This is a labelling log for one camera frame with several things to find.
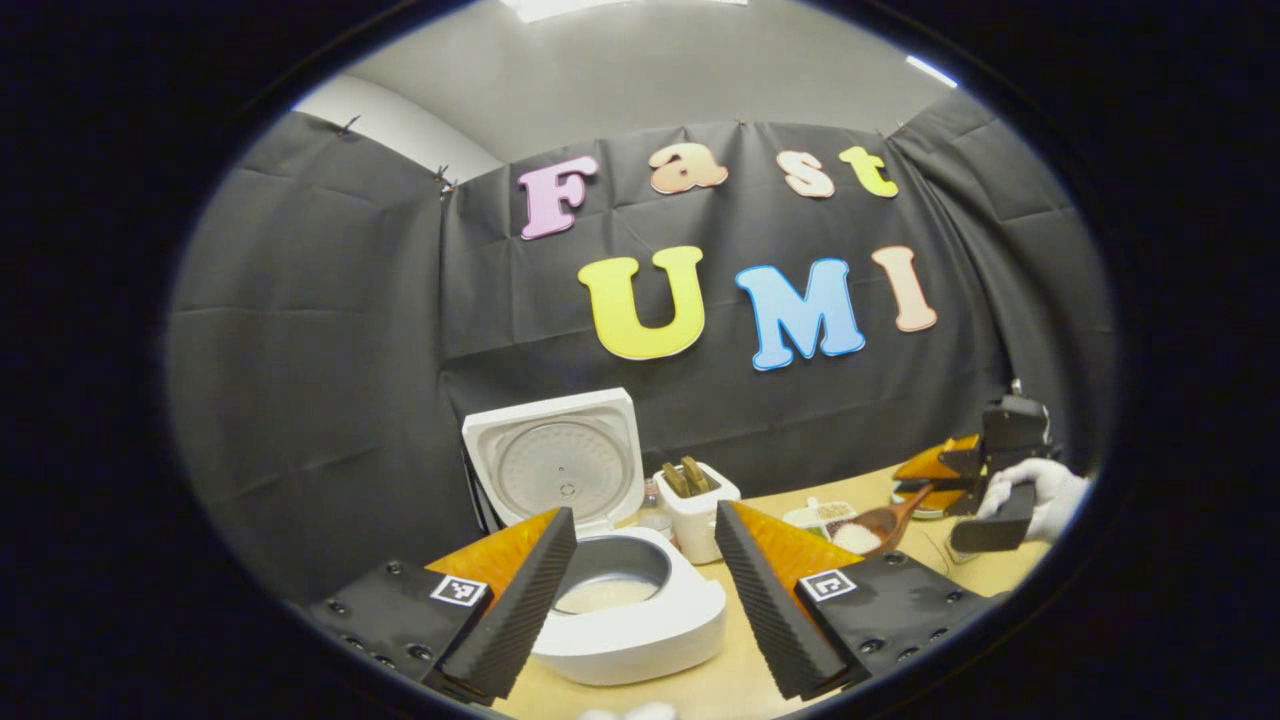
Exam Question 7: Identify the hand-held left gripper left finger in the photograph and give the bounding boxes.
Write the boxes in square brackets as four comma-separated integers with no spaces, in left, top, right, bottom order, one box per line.
[300,505,579,703]

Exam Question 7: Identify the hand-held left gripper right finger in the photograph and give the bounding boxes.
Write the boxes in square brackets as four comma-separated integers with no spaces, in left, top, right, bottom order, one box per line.
[713,500,1001,703]

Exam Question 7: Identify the brown wooden spoon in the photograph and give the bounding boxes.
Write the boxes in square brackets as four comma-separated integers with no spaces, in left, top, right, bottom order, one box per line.
[830,484,936,557]

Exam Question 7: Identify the white rice cooker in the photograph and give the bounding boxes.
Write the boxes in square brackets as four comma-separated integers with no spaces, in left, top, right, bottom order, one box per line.
[462,388,728,687]

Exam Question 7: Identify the white divided bean dish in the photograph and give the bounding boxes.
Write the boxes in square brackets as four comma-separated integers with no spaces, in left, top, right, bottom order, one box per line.
[783,497,859,531]

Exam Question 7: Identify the white toaster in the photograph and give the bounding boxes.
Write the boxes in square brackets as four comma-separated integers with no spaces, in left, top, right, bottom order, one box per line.
[655,460,742,566]

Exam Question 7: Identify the clear plastic bottle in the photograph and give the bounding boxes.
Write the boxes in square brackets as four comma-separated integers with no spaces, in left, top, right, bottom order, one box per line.
[638,480,673,536]

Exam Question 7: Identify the black backdrop cloth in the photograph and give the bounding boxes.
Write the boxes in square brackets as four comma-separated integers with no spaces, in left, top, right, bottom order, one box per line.
[165,88,1116,601]

